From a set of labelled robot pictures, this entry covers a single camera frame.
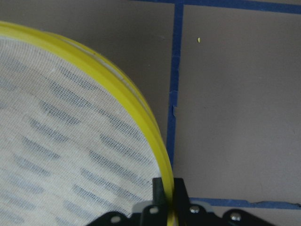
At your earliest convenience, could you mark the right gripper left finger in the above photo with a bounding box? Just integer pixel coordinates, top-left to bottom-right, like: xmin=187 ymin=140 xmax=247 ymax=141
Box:
xmin=152 ymin=178 xmax=167 ymax=207

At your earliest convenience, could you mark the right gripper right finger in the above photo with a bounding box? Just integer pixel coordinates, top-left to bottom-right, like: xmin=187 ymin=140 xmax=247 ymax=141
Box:
xmin=173 ymin=178 xmax=190 ymax=209

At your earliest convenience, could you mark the yellow steamer basket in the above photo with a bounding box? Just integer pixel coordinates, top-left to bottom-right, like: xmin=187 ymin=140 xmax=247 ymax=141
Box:
xmin=0 ymin=22 xmax=174 ymax=226

